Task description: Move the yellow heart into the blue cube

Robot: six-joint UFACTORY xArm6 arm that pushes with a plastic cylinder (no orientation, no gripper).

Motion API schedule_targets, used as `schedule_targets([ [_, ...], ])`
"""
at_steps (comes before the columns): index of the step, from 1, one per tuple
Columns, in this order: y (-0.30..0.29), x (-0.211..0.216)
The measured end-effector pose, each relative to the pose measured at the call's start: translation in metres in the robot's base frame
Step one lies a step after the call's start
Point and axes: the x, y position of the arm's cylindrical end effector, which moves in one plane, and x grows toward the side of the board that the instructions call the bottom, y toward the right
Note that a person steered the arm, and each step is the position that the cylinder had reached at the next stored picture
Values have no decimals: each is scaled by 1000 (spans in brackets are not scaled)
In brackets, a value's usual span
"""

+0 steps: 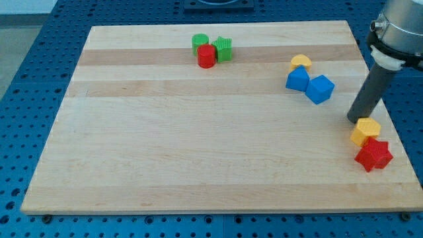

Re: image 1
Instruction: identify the yellow heart block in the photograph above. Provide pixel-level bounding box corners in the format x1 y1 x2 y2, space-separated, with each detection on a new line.
289 54 312 72

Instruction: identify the red cylinder block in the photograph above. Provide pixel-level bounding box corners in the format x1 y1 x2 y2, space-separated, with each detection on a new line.
197 44 215 69

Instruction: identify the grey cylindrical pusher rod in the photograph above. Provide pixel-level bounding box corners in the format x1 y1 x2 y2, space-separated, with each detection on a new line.
347 63 397 124

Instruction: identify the green star block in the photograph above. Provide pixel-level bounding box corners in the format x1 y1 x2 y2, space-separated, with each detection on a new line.
211 36 232 63

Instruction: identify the blue cube block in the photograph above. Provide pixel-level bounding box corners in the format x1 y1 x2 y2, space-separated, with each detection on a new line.
305 75 335 104

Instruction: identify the blue pentagon block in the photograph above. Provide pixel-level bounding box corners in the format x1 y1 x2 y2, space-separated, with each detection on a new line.
286 66 310 92

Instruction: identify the wooden board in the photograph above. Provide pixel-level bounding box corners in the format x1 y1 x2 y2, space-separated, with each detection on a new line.
20 20 422 215

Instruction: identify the green cylinder block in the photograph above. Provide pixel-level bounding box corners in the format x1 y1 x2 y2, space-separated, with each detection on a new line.
191 33 209 56

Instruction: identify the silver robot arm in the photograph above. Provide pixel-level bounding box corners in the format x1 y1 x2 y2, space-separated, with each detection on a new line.
367 0 422 71

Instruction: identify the red star block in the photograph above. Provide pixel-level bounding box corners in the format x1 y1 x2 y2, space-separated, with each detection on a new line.
354 138 393 173

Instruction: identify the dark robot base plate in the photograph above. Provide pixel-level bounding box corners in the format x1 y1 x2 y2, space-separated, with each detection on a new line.
182 0 254 11

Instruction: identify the yellow hexagon block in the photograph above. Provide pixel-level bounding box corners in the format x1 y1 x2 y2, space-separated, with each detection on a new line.
350 118 381 147

